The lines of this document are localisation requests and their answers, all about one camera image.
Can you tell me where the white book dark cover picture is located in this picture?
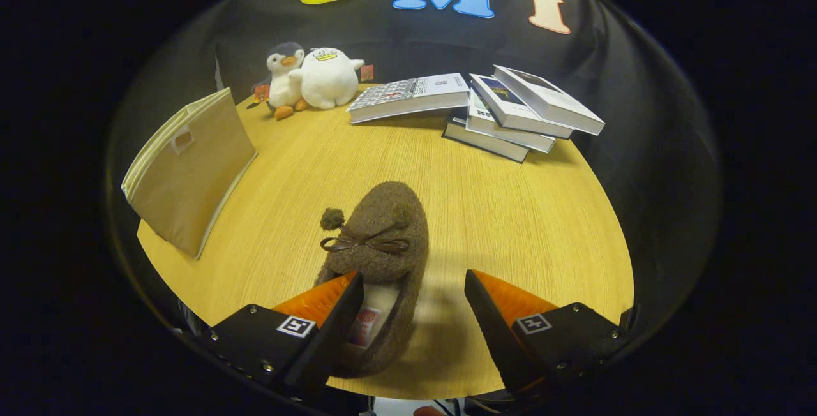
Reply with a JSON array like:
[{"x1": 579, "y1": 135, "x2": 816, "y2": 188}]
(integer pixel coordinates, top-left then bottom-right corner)
[{"x1": 491, "y1": 65, "x2": 606, "y2": 137}]

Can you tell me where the beige fabric storage box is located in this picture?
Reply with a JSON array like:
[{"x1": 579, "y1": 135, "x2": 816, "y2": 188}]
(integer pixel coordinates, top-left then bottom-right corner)
[{"x1": 121, "y1": 87, "x2": 258, "y2": 260}]

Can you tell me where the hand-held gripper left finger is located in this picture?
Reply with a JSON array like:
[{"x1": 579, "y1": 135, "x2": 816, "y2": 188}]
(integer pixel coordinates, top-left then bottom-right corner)
[{"x1": 207, "y1": 271, "x2": 364, "y2": 397}]

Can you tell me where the white patterned cover book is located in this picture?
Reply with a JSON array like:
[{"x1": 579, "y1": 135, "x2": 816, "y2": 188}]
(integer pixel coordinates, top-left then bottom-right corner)
[{"x1": 347, "y1": 73, "x2": 471, "y2": 125}]

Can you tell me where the white book black lettering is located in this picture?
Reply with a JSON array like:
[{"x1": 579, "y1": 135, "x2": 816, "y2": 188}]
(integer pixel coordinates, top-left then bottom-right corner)
[{"x1": 466, "y1": 94, "x2": 556, "y2": 154}]

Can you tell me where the black backdrop cloth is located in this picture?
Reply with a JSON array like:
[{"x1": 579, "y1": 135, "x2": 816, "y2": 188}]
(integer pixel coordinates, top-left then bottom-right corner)
[{"x1": 105, "y1": 0, "x2": 722, "y2": 340}]

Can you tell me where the white duck plush toy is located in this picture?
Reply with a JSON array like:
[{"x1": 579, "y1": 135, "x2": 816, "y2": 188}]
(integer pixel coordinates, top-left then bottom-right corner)
[{"x1": 289, "y1": 47, "x2": 375, "y2": 110}]

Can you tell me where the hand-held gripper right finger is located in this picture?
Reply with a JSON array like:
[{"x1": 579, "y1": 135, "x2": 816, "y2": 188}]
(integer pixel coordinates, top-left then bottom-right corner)
[{"x1": 464, "y1": 269, "x2": 623, "y2": 394}]

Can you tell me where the dark grey book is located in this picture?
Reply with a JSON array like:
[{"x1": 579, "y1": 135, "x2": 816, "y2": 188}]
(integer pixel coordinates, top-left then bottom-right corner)
[{"x1": 442, "y1": 110, "x2": 530, "y2": 163}]

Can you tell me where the grey penguin plush toy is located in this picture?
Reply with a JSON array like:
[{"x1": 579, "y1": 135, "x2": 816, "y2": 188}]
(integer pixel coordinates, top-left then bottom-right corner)
[{"x1": 252, "y1": 42, "x2": 310, "y2": 121}]

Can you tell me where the brown fuzzy shoe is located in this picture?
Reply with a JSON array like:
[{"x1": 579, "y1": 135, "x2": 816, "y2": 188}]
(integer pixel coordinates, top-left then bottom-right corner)
[{"x1": 315, "y1": 181, "x2": 430, "y2": 378}]

